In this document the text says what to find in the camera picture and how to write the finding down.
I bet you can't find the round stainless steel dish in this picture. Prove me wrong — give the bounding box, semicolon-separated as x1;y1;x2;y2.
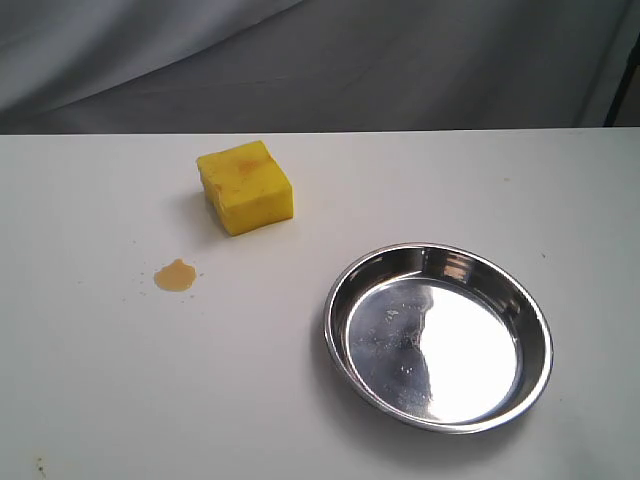
323;243;553;435

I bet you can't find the orange liquid spill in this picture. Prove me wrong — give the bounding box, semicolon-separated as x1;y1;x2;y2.
153;259;197;292

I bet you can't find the grey backdrop cloth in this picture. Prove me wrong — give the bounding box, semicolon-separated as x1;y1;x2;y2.
1;1;639;134

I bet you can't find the yellow sponge block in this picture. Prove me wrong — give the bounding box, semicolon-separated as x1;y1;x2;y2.
196;141;294;236

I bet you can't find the black stand pole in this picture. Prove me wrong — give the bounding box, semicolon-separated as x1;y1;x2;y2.
603;38;639;128

